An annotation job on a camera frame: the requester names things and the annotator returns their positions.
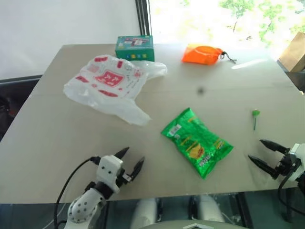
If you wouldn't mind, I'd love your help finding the silver robot right leg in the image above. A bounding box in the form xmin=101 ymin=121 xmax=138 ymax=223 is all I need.
xmin=196 ymin=194 xmax=226 ymax=223

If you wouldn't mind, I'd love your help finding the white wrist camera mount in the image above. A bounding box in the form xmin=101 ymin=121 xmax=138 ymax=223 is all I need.
xmin=96 ymin=155 xmax=125 ymax=194
xmin=287 ymin=143 xmax=305 ymax=183

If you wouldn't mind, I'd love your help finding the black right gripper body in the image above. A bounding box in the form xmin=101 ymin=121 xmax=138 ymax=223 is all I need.
xmin=275 ymin=153 xmax=301 ymax=178

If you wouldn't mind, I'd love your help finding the grey robot torso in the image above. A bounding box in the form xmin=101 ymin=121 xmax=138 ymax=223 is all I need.
xmin=149 ymin=219 xmax=250 ymax=229

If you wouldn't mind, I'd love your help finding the orange drawstring pouch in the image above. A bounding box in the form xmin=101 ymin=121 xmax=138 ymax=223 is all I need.
xmin=181 ymin=43 xmax=238 ymax=66

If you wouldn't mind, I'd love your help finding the silver robot leg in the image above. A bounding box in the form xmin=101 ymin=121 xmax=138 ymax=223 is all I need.
xmin=196 ymin=194 xmax=226 ymax=223
xmin=130 ymin=198 xmax=159 ymax=229

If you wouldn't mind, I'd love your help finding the dark window frame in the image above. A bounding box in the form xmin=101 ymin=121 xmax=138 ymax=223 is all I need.
xmin=134 ymin=0 xmax=153 ymax=37

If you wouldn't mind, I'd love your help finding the green snack packet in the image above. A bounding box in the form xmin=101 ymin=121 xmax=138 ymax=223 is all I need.
xmin=160 ymin=107 xmax=234 ymax=180

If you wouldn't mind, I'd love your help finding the dark chair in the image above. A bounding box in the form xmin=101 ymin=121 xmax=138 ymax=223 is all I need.
xmin=0 ymin=74 xmax=43 ymax=143

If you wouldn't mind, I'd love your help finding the brown cardboard box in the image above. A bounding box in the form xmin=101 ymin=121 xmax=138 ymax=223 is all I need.
xmin=277 ymin=31 xmax=305 ymax=73

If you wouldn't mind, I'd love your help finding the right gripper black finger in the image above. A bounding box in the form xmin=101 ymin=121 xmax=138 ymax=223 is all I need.
xmin=259 ymin=139 xmax=291 ymax=156
xmin=247 ymin=155 xmax=281 ymax=180

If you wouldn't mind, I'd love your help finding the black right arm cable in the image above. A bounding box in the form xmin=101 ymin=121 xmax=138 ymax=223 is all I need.
xmin=278 ymin=170 xmax=305 ymax=224

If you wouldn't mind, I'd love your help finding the silver robot left leg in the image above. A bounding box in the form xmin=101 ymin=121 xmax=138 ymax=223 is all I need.
xmin=130 ymin=198 xmax=159 ymax=229

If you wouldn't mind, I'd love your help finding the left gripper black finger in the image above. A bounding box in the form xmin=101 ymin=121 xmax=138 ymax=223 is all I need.
xmin=129 ymin=156 xmax=146 ymax=182
xmin=113 ymin=146 xmax=130 ymax=159

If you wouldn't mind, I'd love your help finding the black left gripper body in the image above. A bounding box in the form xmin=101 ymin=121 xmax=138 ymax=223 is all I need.
xmin=116 ymin=167 xmax=133 ymax=189

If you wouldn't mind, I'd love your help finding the green cardboard box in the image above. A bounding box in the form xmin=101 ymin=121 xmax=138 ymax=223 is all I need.
xmin=114 ymin=35 xmax=155 ymax=62

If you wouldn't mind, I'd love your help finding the dark furniture beside table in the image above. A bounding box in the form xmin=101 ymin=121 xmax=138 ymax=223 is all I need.
xmin=285 ymin=70 xmax=305 ymax=96

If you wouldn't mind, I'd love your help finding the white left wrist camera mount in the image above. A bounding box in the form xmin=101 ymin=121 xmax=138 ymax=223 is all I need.
xmin=96 ymin=155 xmax=125 ymax=194

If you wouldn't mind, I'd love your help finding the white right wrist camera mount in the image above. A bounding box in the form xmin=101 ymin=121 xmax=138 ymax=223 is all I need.
xmin=287 ymin=143 xmax=305 ymax=183

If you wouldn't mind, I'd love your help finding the white red-printed plastic bag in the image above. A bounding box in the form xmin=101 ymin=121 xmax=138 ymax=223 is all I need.
xmin=62 ymin=54 xmax=168 ymax=126

